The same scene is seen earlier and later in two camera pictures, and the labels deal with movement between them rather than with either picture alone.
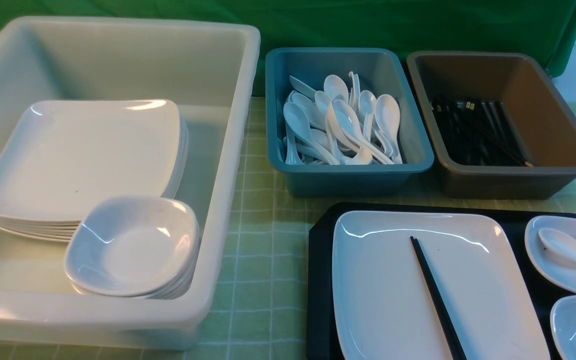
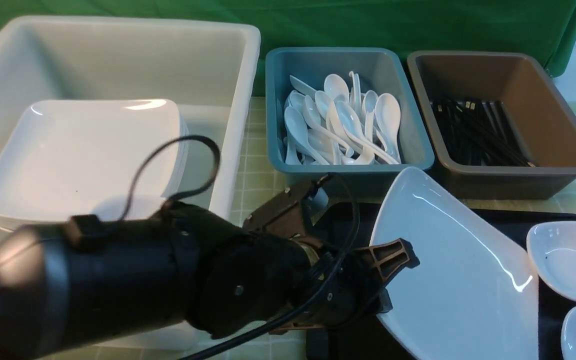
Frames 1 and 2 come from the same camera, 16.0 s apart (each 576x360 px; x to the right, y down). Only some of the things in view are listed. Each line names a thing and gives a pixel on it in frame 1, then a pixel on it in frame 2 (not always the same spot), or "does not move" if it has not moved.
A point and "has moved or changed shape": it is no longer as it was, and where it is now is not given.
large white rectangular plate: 383,310 has moved or changed shape
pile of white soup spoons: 337,124 does not move
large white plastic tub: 18,287 does not move
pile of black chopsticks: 478,134 does not move
